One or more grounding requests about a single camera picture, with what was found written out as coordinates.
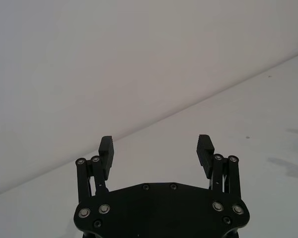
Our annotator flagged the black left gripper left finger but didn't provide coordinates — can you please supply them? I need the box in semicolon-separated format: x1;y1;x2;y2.
74;135;116;203

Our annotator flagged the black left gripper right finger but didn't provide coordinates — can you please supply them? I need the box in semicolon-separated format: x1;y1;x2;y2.
196;134;242;202

